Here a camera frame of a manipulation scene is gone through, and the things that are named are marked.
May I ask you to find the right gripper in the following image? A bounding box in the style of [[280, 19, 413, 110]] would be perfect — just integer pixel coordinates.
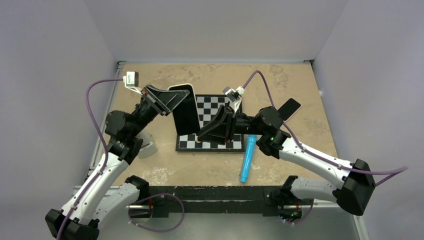
[[196, 105, 266, 146]]

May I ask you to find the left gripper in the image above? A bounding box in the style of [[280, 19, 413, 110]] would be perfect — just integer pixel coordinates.
[[128, 84, 189, 137]]

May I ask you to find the white phone case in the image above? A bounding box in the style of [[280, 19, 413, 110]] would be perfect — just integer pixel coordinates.
[[167, 83, 202, 137]]

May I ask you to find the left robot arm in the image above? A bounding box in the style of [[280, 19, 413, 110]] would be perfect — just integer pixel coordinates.
[[45, 85, 190, 240]]

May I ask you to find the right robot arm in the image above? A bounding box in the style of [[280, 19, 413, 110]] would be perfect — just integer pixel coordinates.
[[197, 106, 377, 216]]

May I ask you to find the black white chessboard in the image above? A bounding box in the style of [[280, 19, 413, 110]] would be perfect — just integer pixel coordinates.
[[175, 94, 246, 153]]

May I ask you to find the blue toy microphone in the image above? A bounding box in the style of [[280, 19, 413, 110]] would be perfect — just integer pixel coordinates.
[[239, 134, 257, 184]]

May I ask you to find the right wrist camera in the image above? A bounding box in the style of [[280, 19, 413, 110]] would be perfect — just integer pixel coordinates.
[[222, 86, 245, 113]]

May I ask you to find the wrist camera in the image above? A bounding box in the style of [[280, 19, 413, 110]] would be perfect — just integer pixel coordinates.
[[222, 86, 245, 113], [122, 71, 142, 94]]

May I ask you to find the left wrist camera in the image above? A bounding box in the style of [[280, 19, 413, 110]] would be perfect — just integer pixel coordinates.
[[122, 71, 142, 94]]

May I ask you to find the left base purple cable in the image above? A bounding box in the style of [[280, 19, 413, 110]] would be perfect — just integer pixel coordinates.
[[128, 193, 185, 233]]

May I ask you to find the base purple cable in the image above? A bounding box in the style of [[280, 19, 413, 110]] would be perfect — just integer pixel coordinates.
[[128, 193, 185, 233], [283, 202, 316, 226]]

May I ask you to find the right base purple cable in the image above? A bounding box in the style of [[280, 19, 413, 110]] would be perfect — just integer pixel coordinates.
[[283, 202, 316, 226]]

